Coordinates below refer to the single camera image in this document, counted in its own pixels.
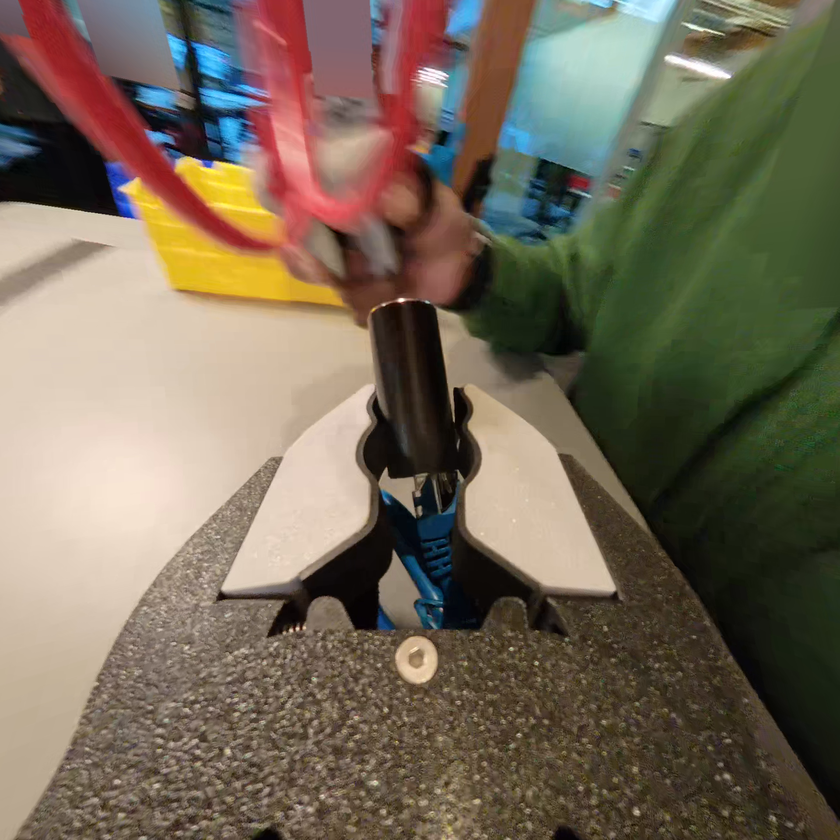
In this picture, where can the dark wristwatch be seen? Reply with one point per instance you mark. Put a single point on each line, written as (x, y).
(482, 269)

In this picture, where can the person's right hand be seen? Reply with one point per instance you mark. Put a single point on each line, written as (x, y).
(433, 249)

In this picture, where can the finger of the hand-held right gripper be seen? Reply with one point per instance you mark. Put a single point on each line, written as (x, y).
(380, 248)
(327, 248)

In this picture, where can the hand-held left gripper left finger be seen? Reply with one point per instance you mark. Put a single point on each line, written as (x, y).
(302, 505)

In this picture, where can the wooden post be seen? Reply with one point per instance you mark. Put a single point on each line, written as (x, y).
(492, 85)

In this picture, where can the yellow plastic bin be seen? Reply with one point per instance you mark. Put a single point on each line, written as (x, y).
(216, 262)

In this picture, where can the person's torso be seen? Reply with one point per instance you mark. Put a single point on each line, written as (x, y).
(722, 328)

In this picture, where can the black ethernet adapter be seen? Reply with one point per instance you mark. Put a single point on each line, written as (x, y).
(410, 380)

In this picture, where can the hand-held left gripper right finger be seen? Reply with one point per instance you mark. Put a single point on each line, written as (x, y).
(531, 505)

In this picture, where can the blue plastic bin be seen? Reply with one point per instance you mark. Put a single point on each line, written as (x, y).
(121, 190)

